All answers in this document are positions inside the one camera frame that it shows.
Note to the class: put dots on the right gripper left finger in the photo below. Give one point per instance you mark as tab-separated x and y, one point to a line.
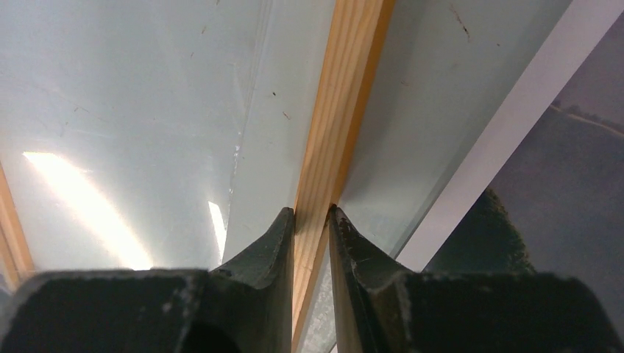
244	305

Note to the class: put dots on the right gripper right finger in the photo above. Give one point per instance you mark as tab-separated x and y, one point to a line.
382	306

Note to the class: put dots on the clear acrylic sheet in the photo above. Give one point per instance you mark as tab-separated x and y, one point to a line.
146	146

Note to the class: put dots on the landscape photo print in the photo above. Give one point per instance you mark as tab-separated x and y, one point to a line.
542	187

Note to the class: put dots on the orange wooden picture frame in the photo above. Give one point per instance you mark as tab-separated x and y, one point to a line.
336	126

